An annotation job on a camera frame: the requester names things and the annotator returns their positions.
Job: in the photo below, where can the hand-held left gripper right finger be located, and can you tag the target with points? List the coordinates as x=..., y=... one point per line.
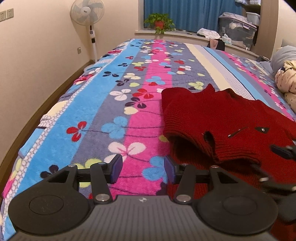
x=170, y=169

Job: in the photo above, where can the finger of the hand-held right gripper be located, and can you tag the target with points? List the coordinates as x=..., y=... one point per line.
x=262, y=173
x=283, y=151

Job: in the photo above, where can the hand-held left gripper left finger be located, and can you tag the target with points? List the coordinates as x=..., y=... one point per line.
x=116, y=168

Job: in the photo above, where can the red knitted sweater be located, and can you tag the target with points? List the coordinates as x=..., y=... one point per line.
x=231, y=115

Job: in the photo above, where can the white clothes pile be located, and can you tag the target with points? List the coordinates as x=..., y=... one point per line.
x=209, y=33

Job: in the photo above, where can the cream star-print quilt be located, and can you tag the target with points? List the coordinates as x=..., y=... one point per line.
x=288, y=81

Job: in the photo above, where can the floral striped blanket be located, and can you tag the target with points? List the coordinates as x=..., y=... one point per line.
x=104, y=92

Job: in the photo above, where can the grey pillow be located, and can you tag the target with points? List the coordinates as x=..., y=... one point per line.
x=283, y=54

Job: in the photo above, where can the tissue box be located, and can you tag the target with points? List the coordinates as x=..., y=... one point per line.
x=226, y=39

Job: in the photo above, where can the wooden shelf unit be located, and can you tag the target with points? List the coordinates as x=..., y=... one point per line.
x=268, y=25

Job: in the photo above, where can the clear storage box purple lid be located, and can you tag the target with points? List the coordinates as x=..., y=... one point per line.
x=238, y=32

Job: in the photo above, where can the pink cloth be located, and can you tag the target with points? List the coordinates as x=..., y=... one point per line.
x=213, y=43

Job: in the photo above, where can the white storage bin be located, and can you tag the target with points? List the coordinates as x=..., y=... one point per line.
x=253, y=18

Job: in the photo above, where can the potted green plant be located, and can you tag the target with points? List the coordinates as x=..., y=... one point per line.
x=159, y=23

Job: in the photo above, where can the stack of small boxes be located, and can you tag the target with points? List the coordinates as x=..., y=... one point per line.
x=248, y=2

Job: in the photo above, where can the blue curtain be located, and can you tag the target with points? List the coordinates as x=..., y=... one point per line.
x=192, y=14

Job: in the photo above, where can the white standing fan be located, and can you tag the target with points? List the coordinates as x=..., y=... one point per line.
x=86, y=11

